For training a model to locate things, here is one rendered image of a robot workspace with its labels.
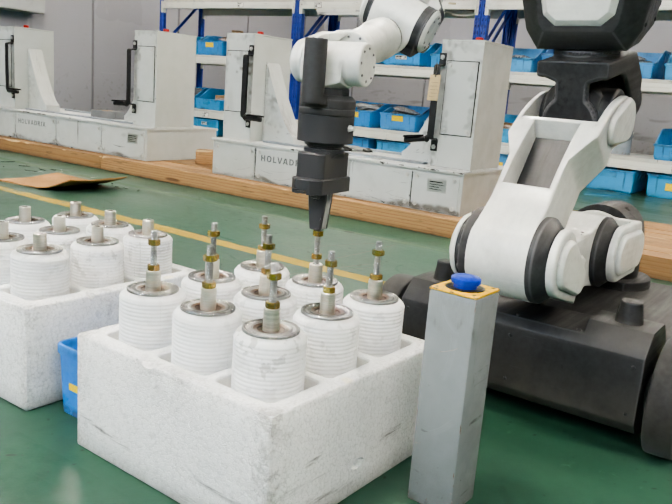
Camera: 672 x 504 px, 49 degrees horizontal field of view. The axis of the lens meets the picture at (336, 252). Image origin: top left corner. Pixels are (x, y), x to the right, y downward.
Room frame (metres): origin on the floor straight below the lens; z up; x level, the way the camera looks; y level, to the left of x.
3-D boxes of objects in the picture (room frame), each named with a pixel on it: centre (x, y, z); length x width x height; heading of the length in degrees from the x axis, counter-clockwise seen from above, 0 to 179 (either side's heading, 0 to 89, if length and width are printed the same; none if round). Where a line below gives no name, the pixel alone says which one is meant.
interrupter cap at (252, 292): (1.07, 0.10, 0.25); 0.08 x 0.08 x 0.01
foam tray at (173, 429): (1.07, 0.10, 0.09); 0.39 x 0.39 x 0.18; 53
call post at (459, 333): (0.96, -0.18, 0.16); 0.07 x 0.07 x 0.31; 53
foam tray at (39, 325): (1.40, 0.54, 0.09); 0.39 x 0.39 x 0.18; 55
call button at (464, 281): (0.96, -0.18, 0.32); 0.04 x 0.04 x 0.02
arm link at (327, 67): (1.15, 0.03, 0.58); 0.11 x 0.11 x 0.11; 65
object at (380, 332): (1.10, -0.06, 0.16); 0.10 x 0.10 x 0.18
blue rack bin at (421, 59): (6.49, -0.54, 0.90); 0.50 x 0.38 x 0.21; 146
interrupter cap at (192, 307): (0.98, 0.17, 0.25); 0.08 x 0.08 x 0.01
